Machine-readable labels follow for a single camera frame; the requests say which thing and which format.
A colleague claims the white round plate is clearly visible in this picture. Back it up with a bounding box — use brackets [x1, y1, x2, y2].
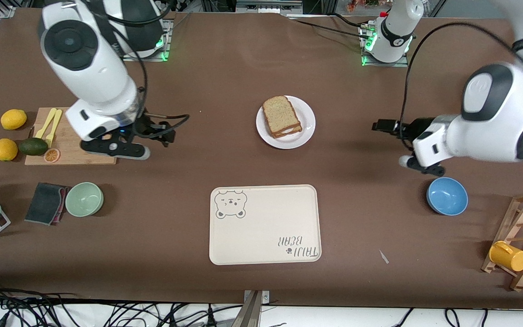
[256, 95, 316, 149]

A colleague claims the seeded bread slice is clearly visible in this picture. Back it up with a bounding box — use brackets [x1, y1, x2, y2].
[262, 95, 301, 135]

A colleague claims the blue bowl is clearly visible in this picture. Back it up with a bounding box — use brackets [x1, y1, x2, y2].
[426, 177, 469, 216]

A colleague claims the wooden cutting board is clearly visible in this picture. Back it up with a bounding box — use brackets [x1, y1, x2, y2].
[25, 106, 118, 165]

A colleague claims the mint green bowl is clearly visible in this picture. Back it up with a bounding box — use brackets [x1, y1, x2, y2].
[65, 182, 104, 217]

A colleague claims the yellow plastic knife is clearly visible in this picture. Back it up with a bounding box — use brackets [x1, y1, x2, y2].
[35, 108, 57, 139]

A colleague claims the green avocado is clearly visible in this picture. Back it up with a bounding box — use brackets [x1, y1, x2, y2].
[18, 138, 49, 156]

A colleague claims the colourful background clutter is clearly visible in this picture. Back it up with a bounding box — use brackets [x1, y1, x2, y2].
[345, 0, 385, 12]

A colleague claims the grey folded cloth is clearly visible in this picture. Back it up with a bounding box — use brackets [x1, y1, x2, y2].
[25, 183, 69, 226]

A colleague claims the yellow lemon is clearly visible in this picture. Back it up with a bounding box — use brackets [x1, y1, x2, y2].
[0, 139, 19, 162]
[0, 109, 27, 130]

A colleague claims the cream bear print tray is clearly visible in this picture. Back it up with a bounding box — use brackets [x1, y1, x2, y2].
[209, 184, 322, 265]

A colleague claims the wooden peg rack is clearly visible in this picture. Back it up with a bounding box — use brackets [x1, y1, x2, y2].
[481, 192, 523, 292]

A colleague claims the yellow mug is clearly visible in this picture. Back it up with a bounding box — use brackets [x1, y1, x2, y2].
[489, 241, 523, 272]

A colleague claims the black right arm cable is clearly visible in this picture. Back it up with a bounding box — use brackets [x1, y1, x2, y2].
[107, 0, 190, 139]

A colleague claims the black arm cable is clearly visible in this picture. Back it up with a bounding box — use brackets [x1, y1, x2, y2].
[404, 21, 523, 151]
[107, 0, 190, 139]

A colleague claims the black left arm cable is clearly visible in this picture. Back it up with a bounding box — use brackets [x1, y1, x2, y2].
[404, 21, 523, 151]

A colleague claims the black table cable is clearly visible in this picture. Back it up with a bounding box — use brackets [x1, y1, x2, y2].
[330, 13, 373, 29]
[284, 15, 371, 39]

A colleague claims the aluminium frame bar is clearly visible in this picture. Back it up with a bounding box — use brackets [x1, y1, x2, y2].
[236, 0, 304, 15]

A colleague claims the black cable tangle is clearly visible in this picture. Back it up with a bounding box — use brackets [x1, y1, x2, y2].
[0, 284, 244, 327]

